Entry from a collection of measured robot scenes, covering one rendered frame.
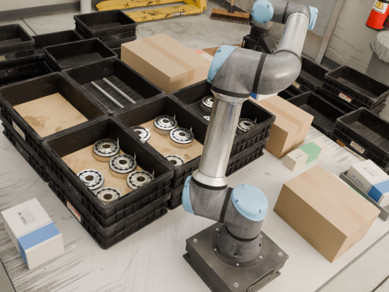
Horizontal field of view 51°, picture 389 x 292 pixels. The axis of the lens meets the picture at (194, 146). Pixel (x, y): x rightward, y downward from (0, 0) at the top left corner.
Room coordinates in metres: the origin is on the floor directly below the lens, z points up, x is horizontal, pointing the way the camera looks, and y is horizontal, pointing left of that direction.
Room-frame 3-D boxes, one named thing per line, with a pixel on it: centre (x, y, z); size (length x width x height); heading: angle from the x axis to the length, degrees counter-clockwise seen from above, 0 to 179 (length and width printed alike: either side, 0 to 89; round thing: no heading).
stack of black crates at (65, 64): (2.38, 0.85, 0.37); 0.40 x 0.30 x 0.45; 135
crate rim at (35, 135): (1.32, 0.60, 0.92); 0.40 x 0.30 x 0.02; 50
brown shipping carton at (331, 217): (1.13, -0.55, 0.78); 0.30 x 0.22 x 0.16; 45
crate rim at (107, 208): (1.06, 0.30, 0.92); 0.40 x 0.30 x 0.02; 50
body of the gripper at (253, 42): (1.54, -0.17, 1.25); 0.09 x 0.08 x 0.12; 45
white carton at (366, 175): (1.38, -0.81, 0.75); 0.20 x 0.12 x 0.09; 34
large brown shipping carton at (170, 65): (1.97, 0.23, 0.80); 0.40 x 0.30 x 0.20; 51
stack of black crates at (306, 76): (2.93, -0.78, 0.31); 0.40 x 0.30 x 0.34; 45
